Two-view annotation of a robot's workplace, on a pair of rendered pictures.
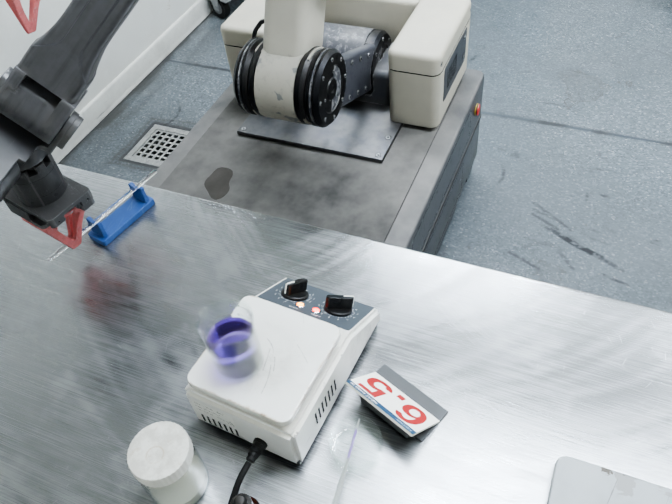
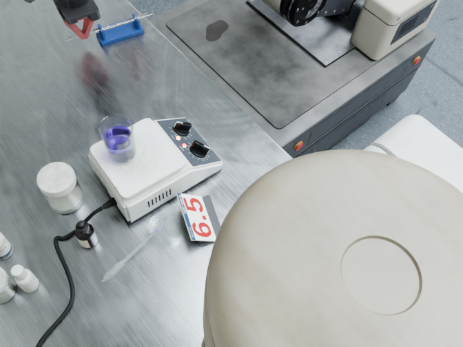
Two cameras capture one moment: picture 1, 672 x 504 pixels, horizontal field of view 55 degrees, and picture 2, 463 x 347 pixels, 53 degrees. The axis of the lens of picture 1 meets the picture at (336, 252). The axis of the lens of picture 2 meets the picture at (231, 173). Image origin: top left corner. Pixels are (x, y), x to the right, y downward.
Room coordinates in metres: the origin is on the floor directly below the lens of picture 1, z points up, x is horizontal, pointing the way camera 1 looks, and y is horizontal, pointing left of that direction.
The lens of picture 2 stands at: (0.01, -0.17, 1.50)
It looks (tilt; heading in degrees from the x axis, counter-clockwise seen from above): 59 degrees down; 15
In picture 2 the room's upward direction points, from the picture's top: 8 degrees clockwise
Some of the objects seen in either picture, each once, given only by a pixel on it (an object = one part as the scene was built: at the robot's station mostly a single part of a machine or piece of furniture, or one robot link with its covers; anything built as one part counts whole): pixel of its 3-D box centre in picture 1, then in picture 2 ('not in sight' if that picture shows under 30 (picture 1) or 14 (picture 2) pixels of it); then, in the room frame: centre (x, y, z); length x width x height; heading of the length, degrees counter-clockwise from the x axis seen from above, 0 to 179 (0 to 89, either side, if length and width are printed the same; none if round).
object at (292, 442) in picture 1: (284, 359); (152, 163); (0.39, 0.07, 0.79); 0.22 x 0.13 x 0.08; 148
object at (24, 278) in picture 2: not in sight; (24, 277); (0.13, 0.16, 0.79); 0.03 x 0.03 x 0.07
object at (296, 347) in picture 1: (265, 355); (137, 156); (0.37, 0.08, 0.83); 0.12 x 0.12 x 0.01; 58
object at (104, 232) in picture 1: (119, 211); (119, 28); (0.68, 0.30, 0.77); 0.10 x 0.03 x 0.04; 141
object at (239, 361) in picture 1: (234, 342); (119, 142); (0.36, 0.11, 0.87); 0.06 x 0.05 x 0.08; 47
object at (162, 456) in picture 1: (169, 467); (61, 188); (0.28, 0.19, 0.79); 0.06 x 0.06 x 0.08
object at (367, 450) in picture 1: (355, 444); (164, 228); (0.29, 0.00, 0.76); 0.06 x 0.06 x 0.02
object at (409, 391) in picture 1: (397, 397); (200, 216); (0.33, -0.04, 0.77); 0.09 x 0.06 x 0.04; 41
